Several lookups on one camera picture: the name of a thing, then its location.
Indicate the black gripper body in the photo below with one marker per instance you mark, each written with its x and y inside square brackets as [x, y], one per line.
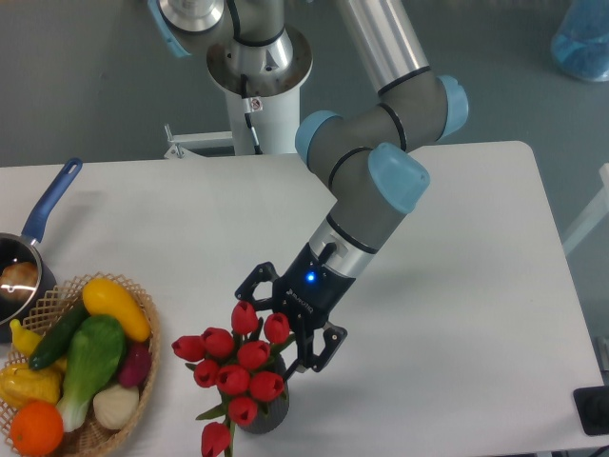
[309, 290]

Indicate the red tulip bouquet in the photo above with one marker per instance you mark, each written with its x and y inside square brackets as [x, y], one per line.
[225, 359]

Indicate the dark grey ribbed vase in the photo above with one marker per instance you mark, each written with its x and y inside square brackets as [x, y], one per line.
[265, 404]

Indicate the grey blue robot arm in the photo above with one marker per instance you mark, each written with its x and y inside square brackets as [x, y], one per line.
[366, 162]

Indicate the yellow squash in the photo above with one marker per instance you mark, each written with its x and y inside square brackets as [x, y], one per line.
[103, 296]

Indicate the green bok choy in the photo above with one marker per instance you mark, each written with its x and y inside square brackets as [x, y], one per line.
[95, 352]

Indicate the green cucumber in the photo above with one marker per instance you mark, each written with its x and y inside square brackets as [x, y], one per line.
[56, 341]

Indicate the white garlic bulb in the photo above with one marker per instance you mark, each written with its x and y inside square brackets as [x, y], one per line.
[114, 406]

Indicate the woven wicker basket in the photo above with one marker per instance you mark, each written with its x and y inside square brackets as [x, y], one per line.
[91, 439]

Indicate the brown bread roll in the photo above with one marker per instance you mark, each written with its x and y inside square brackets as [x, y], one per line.
[19, 281]

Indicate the yellow banana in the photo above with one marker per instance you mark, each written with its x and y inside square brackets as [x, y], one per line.
[24, 340]

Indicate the black device at edge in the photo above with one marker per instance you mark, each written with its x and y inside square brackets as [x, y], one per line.
[592, 407]

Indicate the yellow bell pepper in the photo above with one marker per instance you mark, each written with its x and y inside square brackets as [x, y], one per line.
[21, 385]

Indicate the orange fruit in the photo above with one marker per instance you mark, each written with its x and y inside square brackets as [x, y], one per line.
[37, 429]

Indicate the blue translucent bag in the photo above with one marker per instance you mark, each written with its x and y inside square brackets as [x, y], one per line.
[580, 45]

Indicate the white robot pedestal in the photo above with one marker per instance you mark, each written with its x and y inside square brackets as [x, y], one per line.
[262, 88]

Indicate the blue handled saucepan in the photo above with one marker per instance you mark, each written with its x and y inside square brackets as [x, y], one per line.
[23, 247]

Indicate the white frame at right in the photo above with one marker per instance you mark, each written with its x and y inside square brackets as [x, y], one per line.
[592, 214]

